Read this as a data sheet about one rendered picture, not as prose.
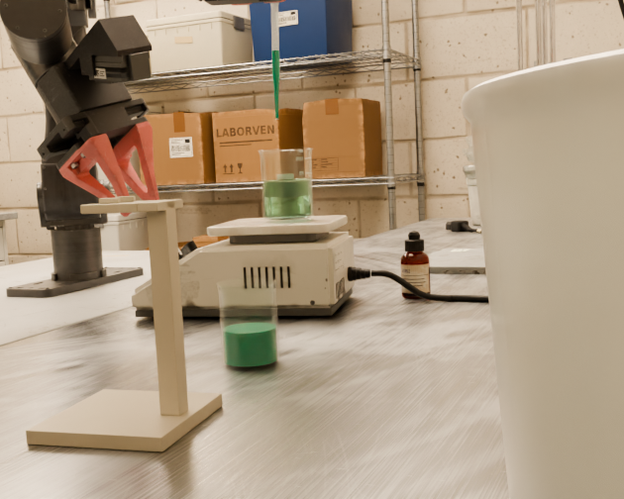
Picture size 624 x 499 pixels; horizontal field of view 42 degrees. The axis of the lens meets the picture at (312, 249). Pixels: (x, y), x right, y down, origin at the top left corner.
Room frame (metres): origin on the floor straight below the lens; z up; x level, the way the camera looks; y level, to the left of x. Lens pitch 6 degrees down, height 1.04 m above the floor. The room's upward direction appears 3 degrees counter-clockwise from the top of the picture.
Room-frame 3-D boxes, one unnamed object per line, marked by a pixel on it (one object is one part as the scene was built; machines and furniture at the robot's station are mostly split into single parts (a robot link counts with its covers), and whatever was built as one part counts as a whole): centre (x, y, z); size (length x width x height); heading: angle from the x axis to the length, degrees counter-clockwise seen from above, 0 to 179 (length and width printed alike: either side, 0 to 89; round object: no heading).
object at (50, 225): (1.05, 0.30, 1.00); 0.09 x 0.06 x 0.06; 102
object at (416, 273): (0.84, -0.11, 0.93); 0.03 x 0.03 x 0.07
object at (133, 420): (0.45, 0.11, 0.96); 0.08 x 0.08 x 0.13; 74
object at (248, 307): (0.58, 0.05, 0.93); 0.04 x 0.04 x 0.06
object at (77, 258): (1.06, 0.31, 0.94); 0.20 x 0.07 x 0.08; 157
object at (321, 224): (0.81, 0.03, 0.98); 0.12 x 0.12 x 0.01; 78
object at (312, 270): (0.82, 0.06, 0.94); 0.22 x 0.13 x 0.08; 78
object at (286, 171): (0.80, 0.02, 1.02); 0.06 x 0.05 x 0.08; 33
